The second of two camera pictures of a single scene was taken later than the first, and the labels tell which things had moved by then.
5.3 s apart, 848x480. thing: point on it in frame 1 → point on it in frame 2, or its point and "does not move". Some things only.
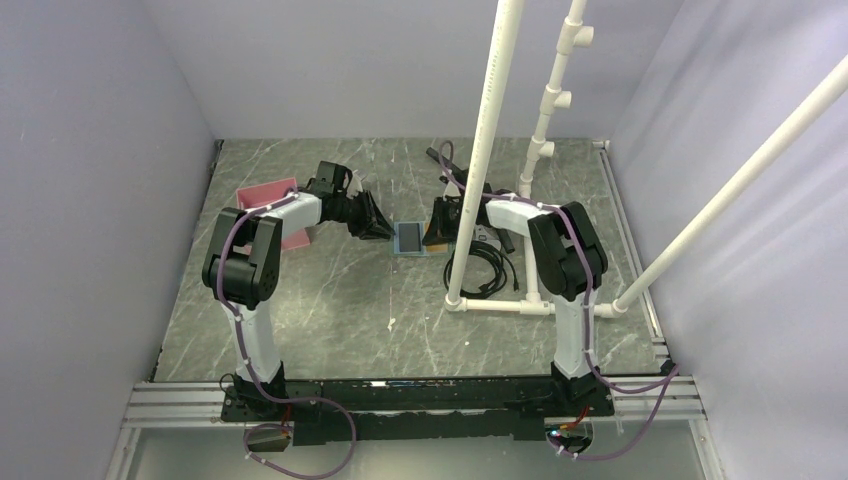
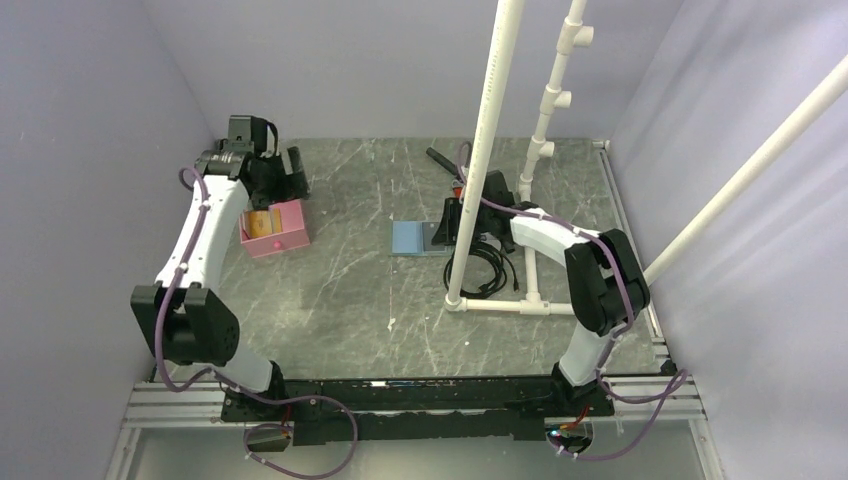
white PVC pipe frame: (576, 33) does not move
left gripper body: (355, 212) → (277, 186)
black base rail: (416, 409) does not move
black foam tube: (466, 175) does not move
